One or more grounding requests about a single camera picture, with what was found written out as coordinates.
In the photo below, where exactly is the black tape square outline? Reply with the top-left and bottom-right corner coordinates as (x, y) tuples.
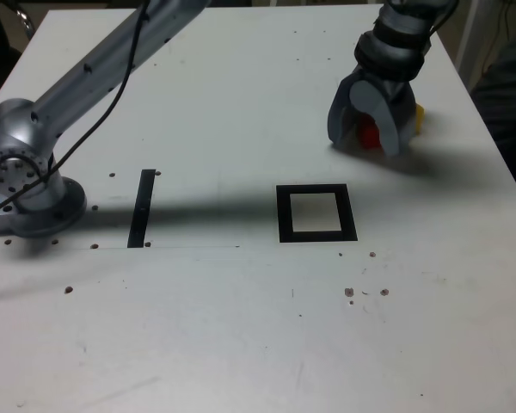
(275, 183), (359, 243)

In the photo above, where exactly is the black tape strip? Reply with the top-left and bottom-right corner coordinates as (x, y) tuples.
(126, 169), (157, 250)

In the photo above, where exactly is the yellow cube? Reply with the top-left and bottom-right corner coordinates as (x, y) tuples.
(414, 102), (427, 135)

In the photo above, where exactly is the chrome chair frame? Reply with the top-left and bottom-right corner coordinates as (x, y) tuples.
(15, 8), (36, 32)

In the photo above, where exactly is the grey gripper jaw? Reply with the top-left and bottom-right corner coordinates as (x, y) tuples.
(326, 68), (366, 150)
(350, 79), (418, 158)

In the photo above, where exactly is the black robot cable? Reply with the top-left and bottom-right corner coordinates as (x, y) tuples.
(0, 0), (152, 220)

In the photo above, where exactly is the white post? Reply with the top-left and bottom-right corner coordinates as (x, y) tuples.
(455, 0), (491, 87)

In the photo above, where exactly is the red cube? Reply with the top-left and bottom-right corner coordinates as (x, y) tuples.
(356, 121), (382, 150)

